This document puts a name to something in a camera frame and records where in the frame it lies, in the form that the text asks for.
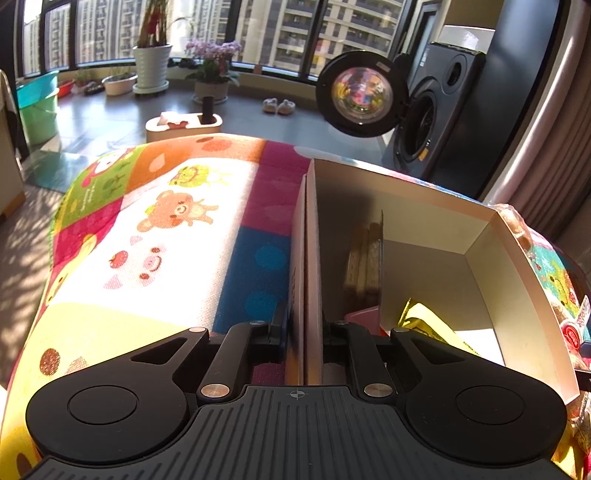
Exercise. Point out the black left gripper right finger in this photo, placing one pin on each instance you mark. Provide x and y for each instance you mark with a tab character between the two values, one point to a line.
351	346

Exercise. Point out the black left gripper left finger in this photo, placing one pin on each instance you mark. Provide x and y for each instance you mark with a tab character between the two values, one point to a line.
245	346

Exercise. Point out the cardboard gift box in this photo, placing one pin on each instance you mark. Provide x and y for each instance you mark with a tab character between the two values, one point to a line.
456	256

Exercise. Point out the pink Volcano snack packet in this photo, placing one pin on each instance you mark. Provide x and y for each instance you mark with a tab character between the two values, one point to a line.
368	318

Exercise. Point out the colourful cartoon play mat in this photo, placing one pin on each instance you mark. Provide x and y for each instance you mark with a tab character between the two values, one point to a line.
160	249

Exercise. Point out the white tray with black bottle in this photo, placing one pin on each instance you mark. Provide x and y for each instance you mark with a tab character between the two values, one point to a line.
171	125

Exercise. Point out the pair of white slippers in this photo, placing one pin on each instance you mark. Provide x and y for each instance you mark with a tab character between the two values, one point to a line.
272	106

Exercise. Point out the round washing machine door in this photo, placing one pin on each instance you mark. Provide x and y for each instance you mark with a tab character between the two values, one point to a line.
364	94

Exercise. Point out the pink striped curtain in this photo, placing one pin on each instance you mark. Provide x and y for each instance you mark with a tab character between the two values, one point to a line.
547	177

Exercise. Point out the purple flower pot plant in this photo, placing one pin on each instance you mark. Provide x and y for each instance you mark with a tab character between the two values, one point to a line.
213	71

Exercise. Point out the black washing machine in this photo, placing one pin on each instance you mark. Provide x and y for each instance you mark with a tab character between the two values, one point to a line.
438	92

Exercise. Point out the low white planter dish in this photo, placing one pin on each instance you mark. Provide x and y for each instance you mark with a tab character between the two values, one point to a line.
119	84

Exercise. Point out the tall plant white pot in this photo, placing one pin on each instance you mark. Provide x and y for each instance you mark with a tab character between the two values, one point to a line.
152	49

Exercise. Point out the teal plastic bucket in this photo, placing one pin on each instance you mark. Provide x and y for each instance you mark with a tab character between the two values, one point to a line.
38	106

